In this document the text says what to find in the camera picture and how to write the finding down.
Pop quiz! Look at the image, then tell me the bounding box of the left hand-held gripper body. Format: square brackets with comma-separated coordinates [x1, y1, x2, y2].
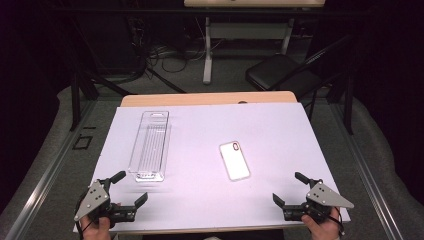
[73, 178, 138, 230]

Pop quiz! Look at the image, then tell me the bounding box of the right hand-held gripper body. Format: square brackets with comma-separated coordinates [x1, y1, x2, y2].
[283, 179, 355, 224]

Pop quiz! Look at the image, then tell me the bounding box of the clear plastic packaging tray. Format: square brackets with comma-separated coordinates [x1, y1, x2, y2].
[128, 110, 172, 183]

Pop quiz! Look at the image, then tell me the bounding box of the blue phone case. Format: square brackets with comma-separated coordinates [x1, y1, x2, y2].
[218, 140, 252, 182]

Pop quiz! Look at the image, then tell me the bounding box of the person's left hand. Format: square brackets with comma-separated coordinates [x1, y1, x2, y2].
[79, 214, 113, 240]

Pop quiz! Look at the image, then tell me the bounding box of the person's right hand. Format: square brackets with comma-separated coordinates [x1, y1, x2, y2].
[301, 207, 343, 240]

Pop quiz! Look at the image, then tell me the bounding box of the white table sheet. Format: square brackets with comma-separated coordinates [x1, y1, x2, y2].
[73, 102, 351, 233]

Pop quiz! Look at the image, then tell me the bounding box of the black metal stand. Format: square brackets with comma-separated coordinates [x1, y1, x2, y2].
[328, 71, 355, 136]
[69, 16, 138, 132]

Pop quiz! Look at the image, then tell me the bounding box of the black folding chair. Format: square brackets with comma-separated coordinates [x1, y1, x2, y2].
[245, 33, 354, 101]

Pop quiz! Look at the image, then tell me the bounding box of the white-legged desk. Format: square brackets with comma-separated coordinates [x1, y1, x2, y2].
[183, 0, 326, 85]

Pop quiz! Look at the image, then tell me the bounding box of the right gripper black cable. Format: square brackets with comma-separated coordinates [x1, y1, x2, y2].
[328, 207, 346, 238]

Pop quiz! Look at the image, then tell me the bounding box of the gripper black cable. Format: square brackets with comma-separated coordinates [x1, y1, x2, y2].
[75, 193, 95, 240]
[328, 207, 346, 238]

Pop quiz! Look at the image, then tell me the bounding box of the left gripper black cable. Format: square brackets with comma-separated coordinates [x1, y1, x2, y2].
[75, 193, 95, 240]

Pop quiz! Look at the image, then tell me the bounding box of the aluminium floor rail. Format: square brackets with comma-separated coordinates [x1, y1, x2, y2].
[4, 99, 98, 240]
[328, 99, 405, 240]

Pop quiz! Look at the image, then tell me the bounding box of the tangle of floor cables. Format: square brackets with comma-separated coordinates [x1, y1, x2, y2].
[128, 16, 228, 81]

